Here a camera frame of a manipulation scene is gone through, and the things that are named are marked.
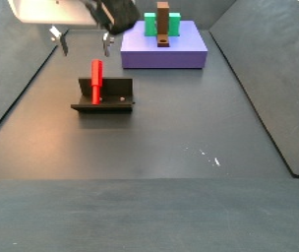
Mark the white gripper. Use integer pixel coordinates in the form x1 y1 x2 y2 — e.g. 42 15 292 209
8 0 113 57

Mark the red peg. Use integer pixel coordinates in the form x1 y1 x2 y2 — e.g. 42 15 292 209
92 59 102 105

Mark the purple base board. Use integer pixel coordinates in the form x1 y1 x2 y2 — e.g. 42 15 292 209
120 21 207 69

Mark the green block left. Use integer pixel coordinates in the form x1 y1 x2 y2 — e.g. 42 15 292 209
144 13 157 36

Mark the green block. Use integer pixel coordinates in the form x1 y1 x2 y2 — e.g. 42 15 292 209
144 13 157 36
168 13 181 36

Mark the black angled holder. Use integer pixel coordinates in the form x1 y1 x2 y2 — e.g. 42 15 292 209
70 77 133 113

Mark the brown L-shaped block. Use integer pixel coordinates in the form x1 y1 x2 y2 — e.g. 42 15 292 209
156 2 169 47

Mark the green block right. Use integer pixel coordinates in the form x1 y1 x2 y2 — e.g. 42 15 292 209
168 13 181 36

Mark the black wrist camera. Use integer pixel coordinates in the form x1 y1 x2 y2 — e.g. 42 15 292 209
80 0 140 35

